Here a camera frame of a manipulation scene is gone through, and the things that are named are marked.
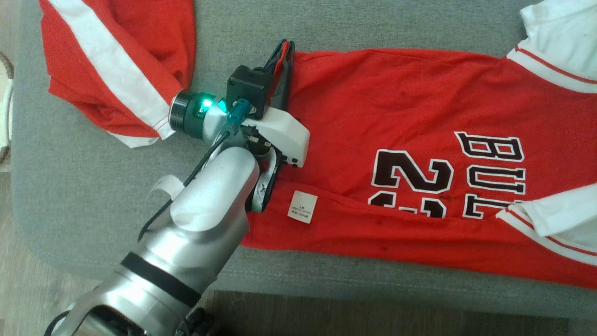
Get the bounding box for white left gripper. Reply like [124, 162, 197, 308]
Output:
[243, 40, 311, 168]

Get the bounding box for red basketball jersey white trim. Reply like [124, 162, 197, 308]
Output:
[240, 0, 597, 290]

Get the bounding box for red shorts with white stripe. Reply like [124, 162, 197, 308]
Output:
[38, 0, 196, 149]

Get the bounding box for grey fabric sofa ottoman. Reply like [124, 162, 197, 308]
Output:
[10, 0, 597, 322]

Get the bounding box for cream perforated laundry basket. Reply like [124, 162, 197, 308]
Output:
[0, 51, 14, 166]

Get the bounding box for black cable with teal connector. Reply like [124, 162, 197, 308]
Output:
[138, 99, 249, 242]

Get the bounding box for white cable label tag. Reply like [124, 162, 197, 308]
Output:
[148, 175, 185, 199]

